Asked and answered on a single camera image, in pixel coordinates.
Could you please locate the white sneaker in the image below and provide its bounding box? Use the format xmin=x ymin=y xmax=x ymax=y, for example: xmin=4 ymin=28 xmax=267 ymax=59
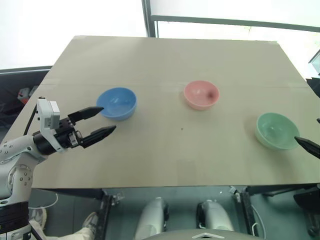
xmin=28 ymin=207 xmax=48 ymax=231
xmin=81 ymin=211 xmax=100 ymax=230

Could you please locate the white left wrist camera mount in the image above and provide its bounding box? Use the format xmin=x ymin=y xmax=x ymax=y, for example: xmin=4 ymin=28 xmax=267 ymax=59
xmin=36 ymin=98 xmax=64 ymax=153

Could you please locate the grey robot torso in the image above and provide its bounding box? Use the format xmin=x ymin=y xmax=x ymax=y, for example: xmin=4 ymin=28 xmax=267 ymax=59
xmin=142 ymin=228 xmax=263 ymax=240

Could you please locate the black table leg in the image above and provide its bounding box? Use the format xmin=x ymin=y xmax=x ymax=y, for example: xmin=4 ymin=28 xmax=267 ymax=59
xmin=232 ymin=186 xmax=259 ymax=236
xmin=95 ymin=189 xmax=114 ymax=240

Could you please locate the beige trouser leg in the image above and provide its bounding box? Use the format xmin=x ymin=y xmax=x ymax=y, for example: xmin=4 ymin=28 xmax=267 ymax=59
xmin=28 ymin=219 xmax=96 ymax=240

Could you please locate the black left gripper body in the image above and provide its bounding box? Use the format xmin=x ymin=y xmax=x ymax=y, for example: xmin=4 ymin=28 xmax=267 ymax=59
xmin=53 ymin=117 xmax=85 ymax=151

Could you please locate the green bowl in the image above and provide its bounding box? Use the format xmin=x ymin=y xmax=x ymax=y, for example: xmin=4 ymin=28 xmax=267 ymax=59
xmin=254 ymin=112 xmax=301 ymax=151

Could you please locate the silver left robot leg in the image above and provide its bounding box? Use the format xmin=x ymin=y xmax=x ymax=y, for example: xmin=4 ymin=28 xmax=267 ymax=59
xmin=134 ymin=196 xmax=170 ymax=240

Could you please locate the silver right robot leg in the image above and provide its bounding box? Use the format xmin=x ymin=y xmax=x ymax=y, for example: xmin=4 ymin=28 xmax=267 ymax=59
xmin=196 ymin=199 xmax=235 ymax=232

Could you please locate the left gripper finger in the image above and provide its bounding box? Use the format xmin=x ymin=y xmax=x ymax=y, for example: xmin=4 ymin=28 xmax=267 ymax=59
xmin=80 ymin=125 xmax=117 ymax=150
xmin=67 ymin=106 xmax=105 ymax=124

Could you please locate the pink bowl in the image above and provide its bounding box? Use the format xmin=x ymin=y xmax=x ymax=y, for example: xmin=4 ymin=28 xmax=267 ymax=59
xmin=183 ymin=80 xmax=221 ymax=111

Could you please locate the red and white device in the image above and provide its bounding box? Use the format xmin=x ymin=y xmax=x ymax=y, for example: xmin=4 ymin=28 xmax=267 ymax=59
xmin=16 ymin=86 xmax=39 ymax=105

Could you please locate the silver robot leg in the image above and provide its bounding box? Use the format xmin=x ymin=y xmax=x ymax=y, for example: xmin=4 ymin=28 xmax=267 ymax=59
xmin=196 ymin=199 xmax=235 ymax=232
xmin=134 ymin=196 xmax=170 ymax=240

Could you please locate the blue bowl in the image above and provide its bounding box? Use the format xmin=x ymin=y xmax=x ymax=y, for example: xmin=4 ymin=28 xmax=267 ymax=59
xmin=96 ymin=86 xmax=138 ymax=122

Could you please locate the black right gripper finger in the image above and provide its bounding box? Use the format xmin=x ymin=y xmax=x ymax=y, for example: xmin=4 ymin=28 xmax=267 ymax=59
xmin=294 ymin=136 xmax=320 ymax=160

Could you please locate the grey window frame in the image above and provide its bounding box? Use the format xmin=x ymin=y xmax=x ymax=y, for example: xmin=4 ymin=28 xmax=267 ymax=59
xmin=141 ymin=0 xmax=320 ymax=39

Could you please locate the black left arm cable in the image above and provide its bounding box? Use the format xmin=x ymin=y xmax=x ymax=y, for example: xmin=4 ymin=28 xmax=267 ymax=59
xmin=23 ymin=96 xmax=46 ymax=137

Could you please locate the thin white floor cable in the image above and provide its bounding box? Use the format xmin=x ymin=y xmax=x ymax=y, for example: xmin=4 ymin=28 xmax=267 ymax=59
xmin=28 ymin=192 xmax=59 ymax=210

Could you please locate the black wheeled base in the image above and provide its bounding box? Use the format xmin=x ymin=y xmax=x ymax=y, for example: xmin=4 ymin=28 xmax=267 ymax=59
xmin=293 ymin=184 xmax=320 ymax=237

